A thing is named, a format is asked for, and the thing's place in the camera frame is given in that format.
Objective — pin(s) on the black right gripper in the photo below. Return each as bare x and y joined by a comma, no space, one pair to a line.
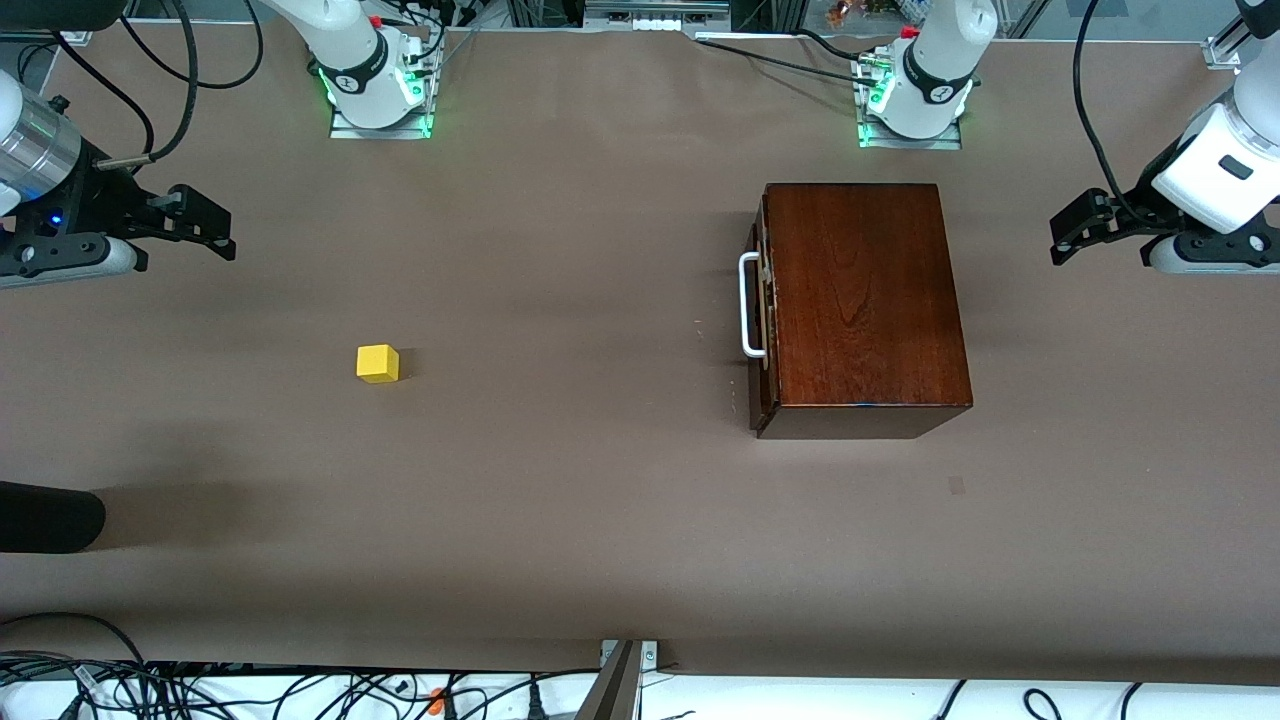
102,197

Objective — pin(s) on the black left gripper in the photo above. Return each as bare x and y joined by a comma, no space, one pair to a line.
1128,207

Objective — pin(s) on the yellow block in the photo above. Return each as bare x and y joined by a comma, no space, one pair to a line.
377,365

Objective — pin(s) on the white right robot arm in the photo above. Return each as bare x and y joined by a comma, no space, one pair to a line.
350,60

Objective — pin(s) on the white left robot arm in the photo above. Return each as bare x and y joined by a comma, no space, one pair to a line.
940,60

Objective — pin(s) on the dark brown wooden cabinet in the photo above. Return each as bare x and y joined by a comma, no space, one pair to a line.
870,320

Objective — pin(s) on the black padded cylinder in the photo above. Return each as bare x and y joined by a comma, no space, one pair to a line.
45,517

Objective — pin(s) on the white power strip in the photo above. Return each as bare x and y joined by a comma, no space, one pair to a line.
655,22

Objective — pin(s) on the orange clip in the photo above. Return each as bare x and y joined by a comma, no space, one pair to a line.
437,700

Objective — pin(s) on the black plug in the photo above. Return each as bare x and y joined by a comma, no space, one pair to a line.
535,705

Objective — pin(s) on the grey angled beam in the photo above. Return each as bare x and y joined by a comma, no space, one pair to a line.
610,695

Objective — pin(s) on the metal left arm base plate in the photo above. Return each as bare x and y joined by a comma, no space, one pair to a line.
950,143

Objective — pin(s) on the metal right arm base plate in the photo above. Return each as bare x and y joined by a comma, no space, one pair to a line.
345,132

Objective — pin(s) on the aluminium frame profile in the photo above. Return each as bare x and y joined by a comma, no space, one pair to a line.
1225,50

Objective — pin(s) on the small aluminium corner bracket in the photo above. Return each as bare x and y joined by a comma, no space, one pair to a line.
76,38

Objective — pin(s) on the small metal table bracket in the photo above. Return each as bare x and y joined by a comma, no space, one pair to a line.
650,655

